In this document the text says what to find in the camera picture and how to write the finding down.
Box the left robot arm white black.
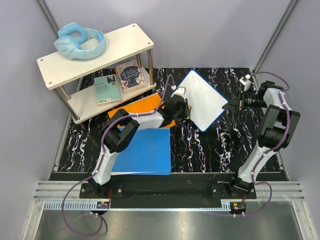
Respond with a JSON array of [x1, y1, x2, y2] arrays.
[[87, 95, 192, 198]]

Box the yellow bone shaped eraser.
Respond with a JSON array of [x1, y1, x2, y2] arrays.
[[184, 105, 192, 120]]

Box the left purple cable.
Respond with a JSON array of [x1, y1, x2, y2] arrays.
[[61, 74, 177, 236]]

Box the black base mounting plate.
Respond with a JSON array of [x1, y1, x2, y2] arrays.
[[79, 180, 257, 200]]

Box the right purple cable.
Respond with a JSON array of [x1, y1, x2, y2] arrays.
[[232, 71, 291, 217]]

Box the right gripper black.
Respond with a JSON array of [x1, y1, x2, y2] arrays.
[[222, 89, 267, 112]]

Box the orange folder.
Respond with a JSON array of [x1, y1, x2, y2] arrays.
[[108, 93, 164, 118]]

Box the purple cable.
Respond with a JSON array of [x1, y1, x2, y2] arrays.
[[232, 71, 291, 217], [61, 74, 177, 236]]

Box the teal paperback book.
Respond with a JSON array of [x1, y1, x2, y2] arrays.
[[94, 74, 122, 106]]

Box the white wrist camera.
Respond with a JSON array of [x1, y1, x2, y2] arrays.
[[239, 74, 252, 92], [171, 86, 187, 100]]

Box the light blue headphones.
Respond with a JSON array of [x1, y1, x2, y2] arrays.
[[54, 22, 107, 60]]

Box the aluminium rail frame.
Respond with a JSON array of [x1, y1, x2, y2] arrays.
[[34, 181, 305, 212]]

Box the Little Women book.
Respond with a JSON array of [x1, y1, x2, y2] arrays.
[[115, 59, 146, 94]]

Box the blue folder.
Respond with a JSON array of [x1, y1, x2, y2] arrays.
[[111, 128, 171, 176]]

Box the white two tier shelf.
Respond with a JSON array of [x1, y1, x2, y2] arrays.
[[37, 23, 156, 124]]

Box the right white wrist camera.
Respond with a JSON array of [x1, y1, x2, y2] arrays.
[[239, 74, 252, 92]]

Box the blue framed whiteboard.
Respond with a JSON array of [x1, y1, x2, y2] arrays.
[[178, 70, 228, 132]]

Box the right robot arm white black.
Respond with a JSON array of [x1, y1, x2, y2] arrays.
[[221, 77, 301, 199]]

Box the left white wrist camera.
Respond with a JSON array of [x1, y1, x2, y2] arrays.
[[171, 86, 187, 100]]

